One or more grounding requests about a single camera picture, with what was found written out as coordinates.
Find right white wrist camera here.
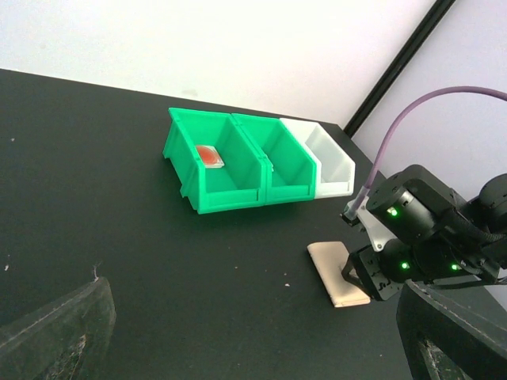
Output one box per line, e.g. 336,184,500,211
341,196,394,253

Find white bin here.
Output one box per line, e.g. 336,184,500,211
280,118,356,199

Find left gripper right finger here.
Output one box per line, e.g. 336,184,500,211
396,283,506,379

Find right black frame post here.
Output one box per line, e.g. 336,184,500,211
344,0,456,138

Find middle green bin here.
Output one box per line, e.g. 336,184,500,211
233,113,317,205

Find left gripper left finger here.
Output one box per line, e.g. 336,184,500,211
1,277,116,379

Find red circle card in bin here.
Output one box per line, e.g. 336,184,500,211
196,145,225,169

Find beige card holder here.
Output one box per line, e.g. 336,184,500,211
307,241,371,308

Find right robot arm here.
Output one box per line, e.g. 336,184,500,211
341,165,506,301

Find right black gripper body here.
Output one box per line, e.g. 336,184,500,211
347,245,403,301

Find left green bin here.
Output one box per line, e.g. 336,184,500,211
162,108,267,214

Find green bin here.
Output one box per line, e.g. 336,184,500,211
162,108,267,214
233,113,317,205

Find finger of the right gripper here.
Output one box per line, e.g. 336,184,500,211
341,264,363,287

